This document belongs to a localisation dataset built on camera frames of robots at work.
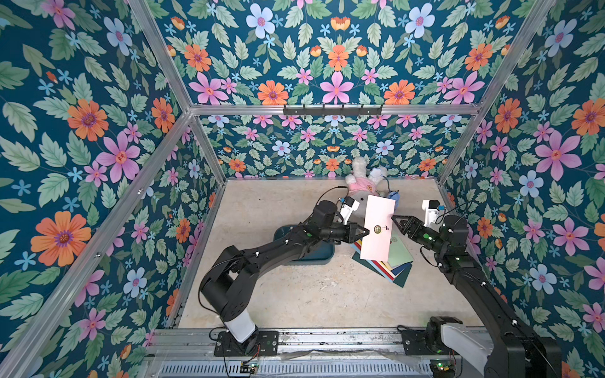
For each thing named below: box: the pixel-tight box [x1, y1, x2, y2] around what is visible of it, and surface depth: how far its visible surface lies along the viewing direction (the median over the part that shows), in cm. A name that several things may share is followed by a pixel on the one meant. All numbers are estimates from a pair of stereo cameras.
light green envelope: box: [387, 232, 414, 268], surface depth 94 cm
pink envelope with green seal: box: [360, 194, 396, 263], surface depth 80 cm
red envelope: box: [353, 240, 396, 281], surface depth 90 cm
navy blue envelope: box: [390, 261, 413, 277], surface depth 90 cm
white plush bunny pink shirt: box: [345, 156, 388, 211], surface depth 109 cm
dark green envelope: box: [351, 252, 413, 289], surface depth 90 cm
